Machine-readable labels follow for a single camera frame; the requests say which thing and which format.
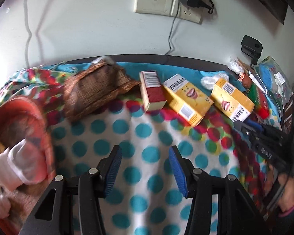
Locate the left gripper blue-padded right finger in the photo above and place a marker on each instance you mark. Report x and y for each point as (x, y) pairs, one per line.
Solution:
(182, 169)

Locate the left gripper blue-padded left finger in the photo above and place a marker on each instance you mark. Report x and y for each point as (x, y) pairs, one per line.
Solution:
(109, 168)

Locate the yellow box with mouth print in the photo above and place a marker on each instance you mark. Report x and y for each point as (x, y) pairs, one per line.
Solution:
(186, 99)

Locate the red white small box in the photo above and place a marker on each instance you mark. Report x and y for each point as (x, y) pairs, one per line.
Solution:
(152, 92)

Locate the white sock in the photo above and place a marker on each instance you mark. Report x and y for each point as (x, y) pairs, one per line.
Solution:
(22, 164)
(5, 206)

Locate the right hand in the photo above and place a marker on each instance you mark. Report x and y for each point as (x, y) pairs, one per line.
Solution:
(286, 201)

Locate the polka dot colourful cloth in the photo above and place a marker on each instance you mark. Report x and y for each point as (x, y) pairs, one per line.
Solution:
(145, 198)

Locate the clear bag with blue items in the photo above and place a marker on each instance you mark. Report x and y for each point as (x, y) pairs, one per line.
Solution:
(274, 82)

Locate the green red medicine box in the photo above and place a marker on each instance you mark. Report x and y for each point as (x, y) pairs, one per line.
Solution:
(256, 95)

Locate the small brown figurine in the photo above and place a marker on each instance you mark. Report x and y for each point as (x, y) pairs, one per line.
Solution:
(245, 80)

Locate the brown woven basket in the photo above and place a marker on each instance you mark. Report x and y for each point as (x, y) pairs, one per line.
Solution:
(94, 87)

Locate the white crumpled plastic bag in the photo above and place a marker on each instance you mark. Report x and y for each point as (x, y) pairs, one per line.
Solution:
(208, 82)

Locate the crumpled clear plastic wrap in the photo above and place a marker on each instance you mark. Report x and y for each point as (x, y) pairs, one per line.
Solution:
(235, 67)

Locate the blue cloth strip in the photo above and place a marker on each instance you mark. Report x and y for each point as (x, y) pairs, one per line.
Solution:
(132, 69)

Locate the red round plastic basin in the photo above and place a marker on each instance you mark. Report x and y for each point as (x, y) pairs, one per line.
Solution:
(22, 118)

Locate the small black clip camera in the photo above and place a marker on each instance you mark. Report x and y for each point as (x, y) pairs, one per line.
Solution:
(252, 48)

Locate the beige wall socket plate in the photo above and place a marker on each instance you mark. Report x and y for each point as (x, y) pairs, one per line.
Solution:
(173, 8)

